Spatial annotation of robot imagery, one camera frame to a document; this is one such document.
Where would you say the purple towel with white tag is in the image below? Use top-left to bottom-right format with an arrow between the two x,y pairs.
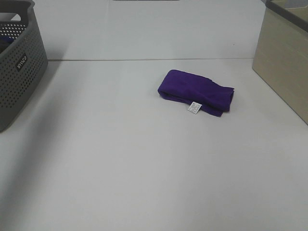
158,70 -> 234,117

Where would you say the grey perforated plastic basket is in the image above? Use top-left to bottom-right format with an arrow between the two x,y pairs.
0,0 -> 48,131

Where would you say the beige storage bin grey rim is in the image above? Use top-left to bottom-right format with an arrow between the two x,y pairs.
252,0 -> 308,122

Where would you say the dark cloth inside basket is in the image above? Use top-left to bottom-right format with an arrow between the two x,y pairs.
0,36 -> 14,53

